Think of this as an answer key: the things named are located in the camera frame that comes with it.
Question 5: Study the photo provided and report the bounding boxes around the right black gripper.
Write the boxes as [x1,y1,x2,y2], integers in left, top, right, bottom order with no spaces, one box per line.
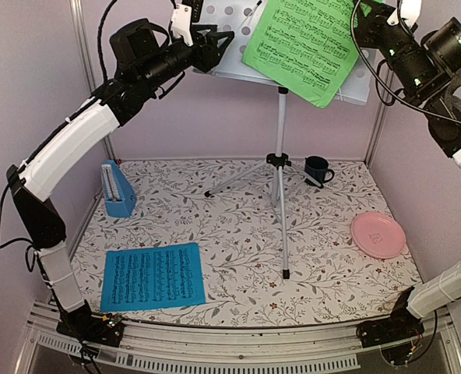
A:
[350,0,441,99]

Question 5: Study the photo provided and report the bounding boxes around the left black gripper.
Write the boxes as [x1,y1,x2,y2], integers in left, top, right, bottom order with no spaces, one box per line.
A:
[141,24,236,90]

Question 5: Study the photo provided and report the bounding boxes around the white perforated music stand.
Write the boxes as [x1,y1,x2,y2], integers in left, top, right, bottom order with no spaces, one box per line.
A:
[193,0,372,280]

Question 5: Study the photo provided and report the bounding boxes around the green sheet music page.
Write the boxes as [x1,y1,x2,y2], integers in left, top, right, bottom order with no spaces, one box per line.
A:
[242,0,358,108]

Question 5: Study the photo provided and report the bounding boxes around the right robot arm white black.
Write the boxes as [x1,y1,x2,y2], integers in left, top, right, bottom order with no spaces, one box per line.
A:
[349,1,461,340]

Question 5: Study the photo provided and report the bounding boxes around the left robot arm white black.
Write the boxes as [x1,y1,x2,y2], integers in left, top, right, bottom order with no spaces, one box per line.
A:
[7,19,234,338]

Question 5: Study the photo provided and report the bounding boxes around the dark blue mug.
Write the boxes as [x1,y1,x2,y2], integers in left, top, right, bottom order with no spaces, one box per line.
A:
[304,156,335,185]

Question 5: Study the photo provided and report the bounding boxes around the blue metronome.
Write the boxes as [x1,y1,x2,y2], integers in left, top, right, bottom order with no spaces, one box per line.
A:
[100,161,137,218]

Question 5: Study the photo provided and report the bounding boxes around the pink plastic plate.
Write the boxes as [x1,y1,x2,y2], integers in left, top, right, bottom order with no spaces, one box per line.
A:
[350,212,406,259]

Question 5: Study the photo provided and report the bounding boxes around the blue sheet music page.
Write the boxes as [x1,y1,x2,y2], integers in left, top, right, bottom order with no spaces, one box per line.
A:
[100,243,206,312]

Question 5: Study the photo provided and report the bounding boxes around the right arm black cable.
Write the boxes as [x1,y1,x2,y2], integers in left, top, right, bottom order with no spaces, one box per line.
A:
[349,0,461,133]

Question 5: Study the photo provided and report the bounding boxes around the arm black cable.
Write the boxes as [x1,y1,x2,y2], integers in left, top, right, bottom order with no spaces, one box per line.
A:
[96,0,118,86]
[349,0,461,133]

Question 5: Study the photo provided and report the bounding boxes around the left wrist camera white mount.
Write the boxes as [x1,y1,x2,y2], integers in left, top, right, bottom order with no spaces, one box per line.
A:
[169,0,203,47]

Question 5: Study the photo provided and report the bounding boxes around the right aluminium frame post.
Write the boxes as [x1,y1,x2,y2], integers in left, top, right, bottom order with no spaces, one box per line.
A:
[364,65,395,169]

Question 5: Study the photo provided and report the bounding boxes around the aluminium frame post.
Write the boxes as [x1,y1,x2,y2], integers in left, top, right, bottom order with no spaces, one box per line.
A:
[69,0,117,161]
[364,65,395,169]

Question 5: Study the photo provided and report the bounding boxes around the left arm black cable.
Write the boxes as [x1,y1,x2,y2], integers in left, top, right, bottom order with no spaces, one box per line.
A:
[96,0,118,86]

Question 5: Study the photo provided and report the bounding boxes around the left aluminium frame post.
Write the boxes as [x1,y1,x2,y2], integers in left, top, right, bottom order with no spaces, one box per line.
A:
[69,0,117,161]

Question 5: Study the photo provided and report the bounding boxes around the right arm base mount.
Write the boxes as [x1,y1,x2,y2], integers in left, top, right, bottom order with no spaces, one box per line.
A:
[356,290,424,348]

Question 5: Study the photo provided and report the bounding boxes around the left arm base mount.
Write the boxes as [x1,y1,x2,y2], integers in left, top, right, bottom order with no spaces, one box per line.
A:
[52,290,125,348]

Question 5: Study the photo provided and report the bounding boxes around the front aluminium rail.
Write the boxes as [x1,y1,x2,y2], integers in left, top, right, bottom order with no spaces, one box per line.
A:
[16,302,461,373]

